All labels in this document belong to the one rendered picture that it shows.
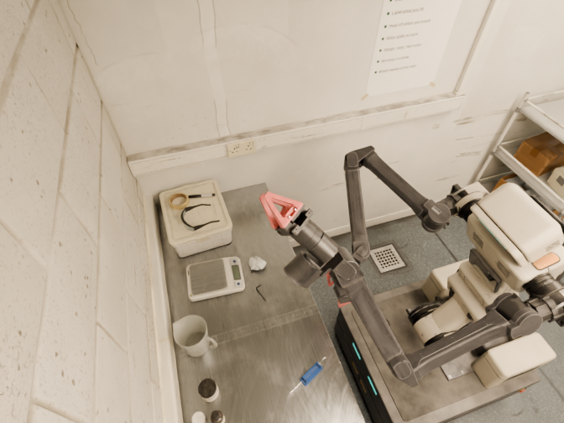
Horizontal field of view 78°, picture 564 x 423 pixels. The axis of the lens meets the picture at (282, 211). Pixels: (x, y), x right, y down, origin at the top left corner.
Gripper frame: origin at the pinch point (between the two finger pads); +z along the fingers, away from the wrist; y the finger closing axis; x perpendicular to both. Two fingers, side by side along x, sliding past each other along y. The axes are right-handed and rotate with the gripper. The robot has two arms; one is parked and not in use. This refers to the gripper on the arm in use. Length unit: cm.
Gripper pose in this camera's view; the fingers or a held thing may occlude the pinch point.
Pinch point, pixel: (266, 197)
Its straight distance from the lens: 75.4
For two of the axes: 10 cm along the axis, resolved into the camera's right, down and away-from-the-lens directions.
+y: -3.4, 0.6, 9.4
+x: 6.0, -7.6, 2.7
